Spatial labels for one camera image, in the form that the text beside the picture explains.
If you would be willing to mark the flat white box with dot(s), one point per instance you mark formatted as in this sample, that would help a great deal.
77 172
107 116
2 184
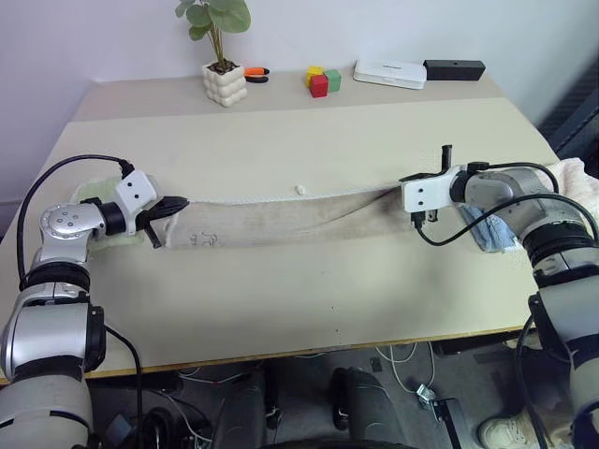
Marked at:
388 72

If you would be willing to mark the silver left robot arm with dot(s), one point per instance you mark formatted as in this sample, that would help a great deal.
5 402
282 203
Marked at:
56 327

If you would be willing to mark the beige towel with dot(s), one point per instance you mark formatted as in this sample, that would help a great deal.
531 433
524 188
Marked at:
281 220

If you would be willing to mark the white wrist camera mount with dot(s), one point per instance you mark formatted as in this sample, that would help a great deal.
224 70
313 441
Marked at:
428 194
135 187

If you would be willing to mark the white bubble plant pot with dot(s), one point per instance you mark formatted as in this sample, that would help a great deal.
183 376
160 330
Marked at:
225 86

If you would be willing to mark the orange black pliers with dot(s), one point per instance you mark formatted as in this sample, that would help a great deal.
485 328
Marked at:
256 72

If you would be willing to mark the red cube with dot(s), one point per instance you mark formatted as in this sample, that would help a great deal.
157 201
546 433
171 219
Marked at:
319 86

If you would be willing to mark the dark slatted object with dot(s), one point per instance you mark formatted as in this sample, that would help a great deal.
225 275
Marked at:
575 112

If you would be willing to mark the black rectangular box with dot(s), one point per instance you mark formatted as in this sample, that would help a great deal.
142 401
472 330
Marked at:
454 69

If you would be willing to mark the light blue cloth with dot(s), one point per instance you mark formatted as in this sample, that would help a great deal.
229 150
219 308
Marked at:
491 234

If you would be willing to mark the green cube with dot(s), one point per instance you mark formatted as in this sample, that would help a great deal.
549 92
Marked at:
333 80

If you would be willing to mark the green leafy plant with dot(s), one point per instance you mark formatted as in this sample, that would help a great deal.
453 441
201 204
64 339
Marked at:
215 16

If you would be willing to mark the yellow cube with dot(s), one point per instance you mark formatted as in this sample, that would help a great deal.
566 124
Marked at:
312 74

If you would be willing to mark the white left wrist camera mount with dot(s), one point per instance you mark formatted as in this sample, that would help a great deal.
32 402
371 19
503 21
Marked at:
135 187

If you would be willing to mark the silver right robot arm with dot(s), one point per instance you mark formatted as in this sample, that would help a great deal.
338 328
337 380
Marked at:
557 262

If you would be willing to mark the small metal bracket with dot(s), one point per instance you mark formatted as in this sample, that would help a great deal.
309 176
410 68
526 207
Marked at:
425 394

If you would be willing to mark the cream fluffy towel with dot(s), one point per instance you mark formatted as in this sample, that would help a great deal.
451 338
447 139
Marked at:
578 180

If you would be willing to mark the dark rounded shape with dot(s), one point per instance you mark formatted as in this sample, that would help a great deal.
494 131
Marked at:
365 407
245 411

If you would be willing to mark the white shoe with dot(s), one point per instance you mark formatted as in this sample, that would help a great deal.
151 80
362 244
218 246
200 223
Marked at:
505 432

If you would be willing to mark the black flat plate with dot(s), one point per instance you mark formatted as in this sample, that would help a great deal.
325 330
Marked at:
449 421

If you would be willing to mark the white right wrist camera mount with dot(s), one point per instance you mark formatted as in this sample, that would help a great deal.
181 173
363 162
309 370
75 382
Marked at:
428 194

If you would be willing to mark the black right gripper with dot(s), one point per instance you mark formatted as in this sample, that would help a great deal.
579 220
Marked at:
423 176

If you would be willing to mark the light green towel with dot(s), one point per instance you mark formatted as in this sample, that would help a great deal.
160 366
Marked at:
96 189

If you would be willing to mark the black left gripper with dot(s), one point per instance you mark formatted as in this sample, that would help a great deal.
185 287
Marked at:
156 212

